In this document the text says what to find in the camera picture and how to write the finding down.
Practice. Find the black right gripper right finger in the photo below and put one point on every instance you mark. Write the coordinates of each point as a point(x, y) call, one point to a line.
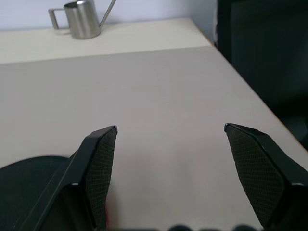
point(260, 173)

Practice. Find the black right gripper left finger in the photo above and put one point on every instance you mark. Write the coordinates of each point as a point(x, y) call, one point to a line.
point(96, 173)

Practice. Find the red black paddle case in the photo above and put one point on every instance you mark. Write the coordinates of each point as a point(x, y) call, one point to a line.
point(24, 183)

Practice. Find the steel watering can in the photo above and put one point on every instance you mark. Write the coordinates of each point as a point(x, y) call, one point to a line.
point(83, 21)

